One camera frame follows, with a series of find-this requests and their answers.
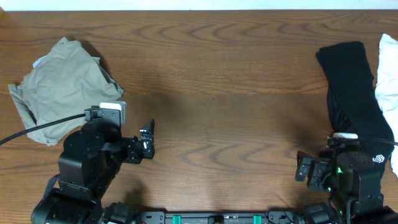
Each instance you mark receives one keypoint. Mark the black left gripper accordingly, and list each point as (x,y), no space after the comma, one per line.
(145,147)

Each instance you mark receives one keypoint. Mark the khaki green shorts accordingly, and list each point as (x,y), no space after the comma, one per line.
(52,97)

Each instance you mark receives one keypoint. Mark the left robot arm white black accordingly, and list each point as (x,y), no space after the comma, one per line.
(90,160)

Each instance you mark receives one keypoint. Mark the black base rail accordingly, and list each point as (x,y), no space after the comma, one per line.
(268,217)

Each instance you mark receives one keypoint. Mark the black garment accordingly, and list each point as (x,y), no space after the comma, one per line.
(352,104)

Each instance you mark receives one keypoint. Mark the white garment at right edge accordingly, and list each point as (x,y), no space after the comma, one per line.
(386,86)

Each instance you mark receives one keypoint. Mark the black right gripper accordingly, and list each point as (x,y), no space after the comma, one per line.
(319,167)

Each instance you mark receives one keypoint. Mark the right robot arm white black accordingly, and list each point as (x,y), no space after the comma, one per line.
(354,186)

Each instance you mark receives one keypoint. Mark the white shirt with black stripes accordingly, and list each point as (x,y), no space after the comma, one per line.
(36,62)

